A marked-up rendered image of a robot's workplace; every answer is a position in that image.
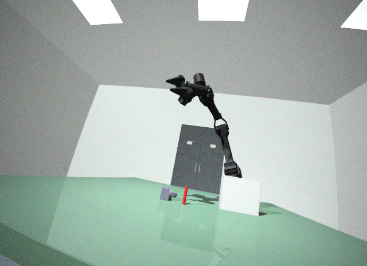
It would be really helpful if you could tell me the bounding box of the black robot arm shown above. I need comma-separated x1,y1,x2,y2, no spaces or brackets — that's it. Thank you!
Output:
193,73,243,178

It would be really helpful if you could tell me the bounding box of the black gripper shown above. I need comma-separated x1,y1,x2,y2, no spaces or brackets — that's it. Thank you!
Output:
166,75,200,103

